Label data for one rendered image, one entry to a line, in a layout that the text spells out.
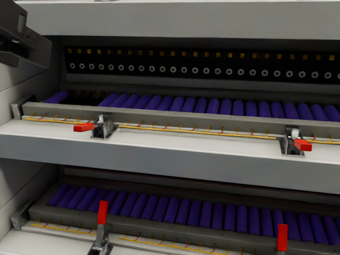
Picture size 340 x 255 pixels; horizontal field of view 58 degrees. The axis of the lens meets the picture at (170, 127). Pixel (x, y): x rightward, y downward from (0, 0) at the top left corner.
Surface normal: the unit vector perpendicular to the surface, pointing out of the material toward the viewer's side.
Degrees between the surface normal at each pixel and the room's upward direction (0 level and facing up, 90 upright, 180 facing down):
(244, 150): 20
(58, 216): 111
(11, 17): 91
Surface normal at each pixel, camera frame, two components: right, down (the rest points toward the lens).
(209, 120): -0.22, 0.44
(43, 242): -0.02, -0.90
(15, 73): 0.98, 0.07
